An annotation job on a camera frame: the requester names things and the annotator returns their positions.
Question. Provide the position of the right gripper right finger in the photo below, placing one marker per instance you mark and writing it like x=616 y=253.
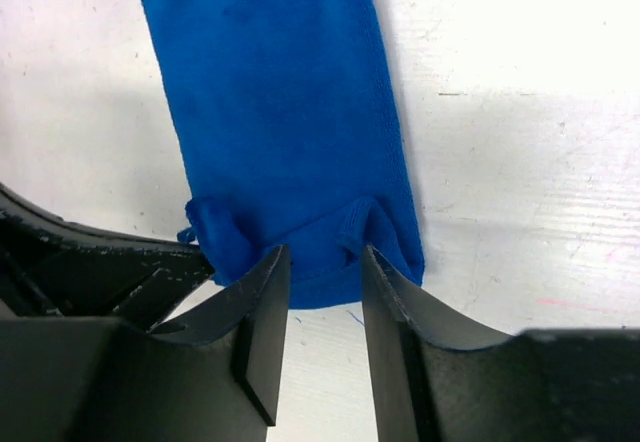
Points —
x=438 y=375

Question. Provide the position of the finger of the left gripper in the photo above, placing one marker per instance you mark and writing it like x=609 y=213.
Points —
x=55 y=268

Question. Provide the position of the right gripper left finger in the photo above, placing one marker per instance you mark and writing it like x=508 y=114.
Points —
x=211 y=374

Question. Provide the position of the blue towel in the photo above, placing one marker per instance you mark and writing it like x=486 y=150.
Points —
x=289 y=133

